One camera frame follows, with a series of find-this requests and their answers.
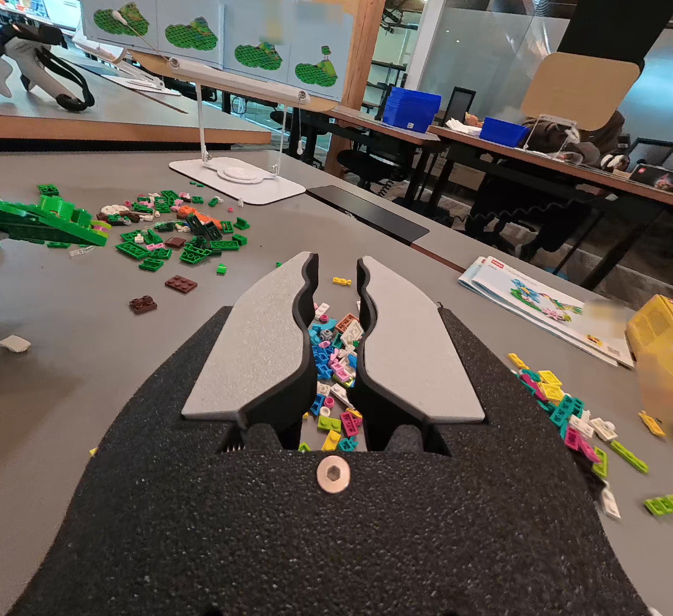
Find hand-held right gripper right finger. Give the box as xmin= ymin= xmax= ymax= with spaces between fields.
xmin=353 ymin=256 xmax=487 ymax=451

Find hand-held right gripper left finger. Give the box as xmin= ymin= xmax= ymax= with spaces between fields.
xmin=182 ymin=252 xmax=320 ymax=446

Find small colourful lego pieces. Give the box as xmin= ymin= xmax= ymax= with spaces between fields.
xmin=297 ymin=275 xmax=673 ymax=520

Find green lego plate assembly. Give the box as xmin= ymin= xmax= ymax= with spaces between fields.
xmin=0 ymin=194 xmax=109 ymax=250

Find instruction book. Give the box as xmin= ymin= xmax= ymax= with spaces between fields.
xmin=72 ymin=0 xmax=365 ymax=104

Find lego instruction booklet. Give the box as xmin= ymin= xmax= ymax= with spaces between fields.
xmin=457 ymin=255 xmax=638 ymax=371

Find cluster of green lego parts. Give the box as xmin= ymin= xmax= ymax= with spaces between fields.
xmin=37 ymin=183 xmax=254 ymax=277

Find yellow lego box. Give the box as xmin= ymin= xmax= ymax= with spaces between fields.
xmin=625 ymin=293 xmax=673 ymax=430

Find black flat desk panel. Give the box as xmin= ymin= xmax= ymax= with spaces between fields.
xmin=304 ymin=184 xmax=431 ymax=245

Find white book stand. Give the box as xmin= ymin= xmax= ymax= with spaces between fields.
xmin=168 ymin=57 xmax=309 ymax=208

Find black office chair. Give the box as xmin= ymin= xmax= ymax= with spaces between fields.
xmin=336 ymin=141 xmax=408 ymax=194

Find long brown desk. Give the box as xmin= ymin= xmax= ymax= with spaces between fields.
xmin=282 ymin=101 xmax=443 ymax=207
xmin=428 ymin=123 xmax=673 ymax=291

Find small blue box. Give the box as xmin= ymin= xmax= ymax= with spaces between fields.
xmin=478 ymin=116 xmax=531 ymax=149

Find blue storage crate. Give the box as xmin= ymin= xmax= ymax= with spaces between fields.
xmin=380 ymin=87 xmax=443 ymax=134

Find black and white headset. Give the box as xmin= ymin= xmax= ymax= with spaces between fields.
xmin=0 ymin=17 xmax=97 ymax=114

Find wooden support post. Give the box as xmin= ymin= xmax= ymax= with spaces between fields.
xmin=324 ymin=0 xmax=401 ymax=177

